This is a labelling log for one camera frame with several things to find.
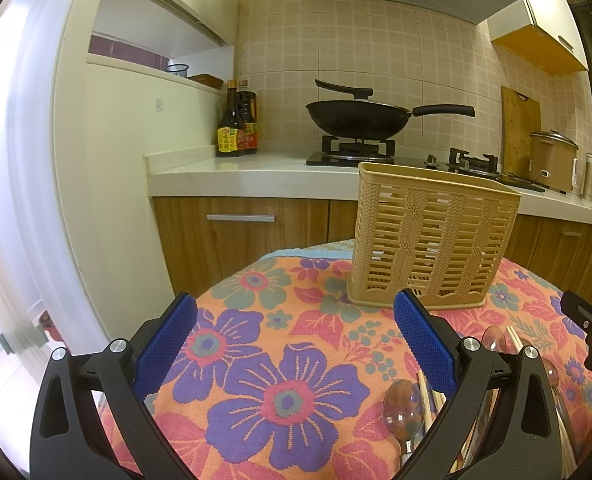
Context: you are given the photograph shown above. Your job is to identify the clear plastic spoon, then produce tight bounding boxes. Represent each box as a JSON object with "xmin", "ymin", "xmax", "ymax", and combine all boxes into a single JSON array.
[
  {"xmin": 383, "ymin": 379, "xmax": 424, "ymax": 466},
  {"xmin": 482, "ymin": 325, "xmax": 506, "ymax": 353},
  {"xmin": 542, "ymin": 358, "xmax": 576, "ymax": 456}
]

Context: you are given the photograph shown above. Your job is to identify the wooden chopstick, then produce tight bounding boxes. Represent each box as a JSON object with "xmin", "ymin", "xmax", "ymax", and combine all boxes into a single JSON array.
[
  {"xmin": 416, "ymin": 370, "xmax": 446, "ymax": 434},
  {"xmin": 506, "ymin": 326, "xmax": 524, "ymax": 353}
]

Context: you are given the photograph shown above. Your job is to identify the brown rice cooker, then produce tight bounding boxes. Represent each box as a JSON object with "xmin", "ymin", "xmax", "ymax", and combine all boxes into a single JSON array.
[{"xmin": 529, "ymin": 130, "xmax": 578, "ymax": 193}]

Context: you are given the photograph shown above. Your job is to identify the beige plastic utensil basket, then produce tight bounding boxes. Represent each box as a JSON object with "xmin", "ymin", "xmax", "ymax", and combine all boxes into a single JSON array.
[{"xmin": 347, "ymin": 162, "xmax": 520, "ymax": 310}]

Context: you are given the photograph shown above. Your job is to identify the wooden cutting board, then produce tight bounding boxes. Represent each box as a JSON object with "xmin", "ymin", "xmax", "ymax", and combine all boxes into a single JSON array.
[{"xmin": 501, "ymin": 86, "xmax": 541, "ymax": 179}]

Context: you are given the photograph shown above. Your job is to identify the floral tablecloth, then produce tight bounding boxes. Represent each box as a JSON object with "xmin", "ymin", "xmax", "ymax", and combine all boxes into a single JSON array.
[{"xmin": 97, "ymin": 239, "xmax": 592, "ymax": 480}]

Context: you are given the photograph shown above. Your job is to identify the wooden base cabinets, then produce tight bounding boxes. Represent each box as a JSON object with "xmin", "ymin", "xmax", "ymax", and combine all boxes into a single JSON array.
[{"xmin": 153, "ymin": 197, "xmax": 592, "ymax": 304}]

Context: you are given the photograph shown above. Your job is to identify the white countertop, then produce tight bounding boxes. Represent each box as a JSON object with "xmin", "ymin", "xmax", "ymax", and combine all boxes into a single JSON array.
[{"xmin": 144, "ymin": 148, "xmax": 592, "ymax": 224}]

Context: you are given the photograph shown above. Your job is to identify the white upper cabinet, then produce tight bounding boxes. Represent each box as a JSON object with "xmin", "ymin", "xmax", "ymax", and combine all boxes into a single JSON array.
[{"xmin": 487, "ymin": 0, "xmax": 588, "ymax": 75}]

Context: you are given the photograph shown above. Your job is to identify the black gas stove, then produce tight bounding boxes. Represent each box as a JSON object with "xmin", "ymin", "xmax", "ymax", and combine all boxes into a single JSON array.
[{"xmin": 306, "ymin": 134, "xmax": 546, "ymax": 193}]

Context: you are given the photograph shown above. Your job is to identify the black wok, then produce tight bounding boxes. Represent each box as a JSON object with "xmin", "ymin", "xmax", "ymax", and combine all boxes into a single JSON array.
[{"xmin": 306, "ymin": 100, "xmax": 475, "ymax": 141}]

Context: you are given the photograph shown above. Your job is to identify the dark soy sauce bottle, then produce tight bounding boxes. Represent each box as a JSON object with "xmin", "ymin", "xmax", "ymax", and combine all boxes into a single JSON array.
[{"xmin": 217, "ymin": 79, "xmax": 245, "ymax": 157}]

